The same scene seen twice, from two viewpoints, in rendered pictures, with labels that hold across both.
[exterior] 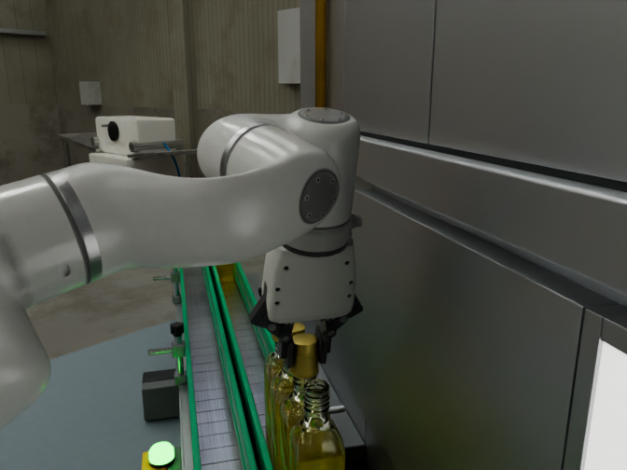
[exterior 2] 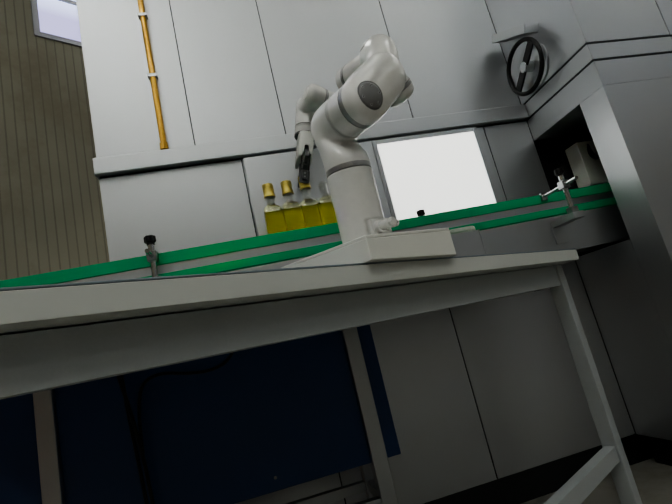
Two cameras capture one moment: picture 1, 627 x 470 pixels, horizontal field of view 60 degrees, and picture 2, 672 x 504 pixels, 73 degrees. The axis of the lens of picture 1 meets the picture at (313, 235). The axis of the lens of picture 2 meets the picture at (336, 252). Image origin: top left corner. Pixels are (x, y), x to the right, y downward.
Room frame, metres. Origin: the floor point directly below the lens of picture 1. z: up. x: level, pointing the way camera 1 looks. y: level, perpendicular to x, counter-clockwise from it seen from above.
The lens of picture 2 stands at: (0.50, 1.37, 0.63)
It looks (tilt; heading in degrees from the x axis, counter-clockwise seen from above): 12 degrees up; 272
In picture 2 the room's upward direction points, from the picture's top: 13 degrees counter-clockwise
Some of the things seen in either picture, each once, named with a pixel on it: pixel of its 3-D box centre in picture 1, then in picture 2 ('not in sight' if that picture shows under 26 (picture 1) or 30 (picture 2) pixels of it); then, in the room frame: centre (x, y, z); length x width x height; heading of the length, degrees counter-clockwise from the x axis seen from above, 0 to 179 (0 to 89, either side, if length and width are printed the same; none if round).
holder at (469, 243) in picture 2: not in sight; (431, 262); (0.30, 0.14, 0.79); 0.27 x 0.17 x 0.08; 105
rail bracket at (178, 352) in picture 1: (167, 355); (151, 258); (0.99, 0.30, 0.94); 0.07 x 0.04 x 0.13; 105
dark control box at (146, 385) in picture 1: (161, 394); not in sight; (1.10, 0.35, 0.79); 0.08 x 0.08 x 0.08; 15
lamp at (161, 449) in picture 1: (161, 453); not in sight; (0.83, 0.27, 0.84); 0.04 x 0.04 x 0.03
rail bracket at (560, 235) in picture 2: not in sight; (564, 204); (-0.19, -0.06, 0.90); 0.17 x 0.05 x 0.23; 105
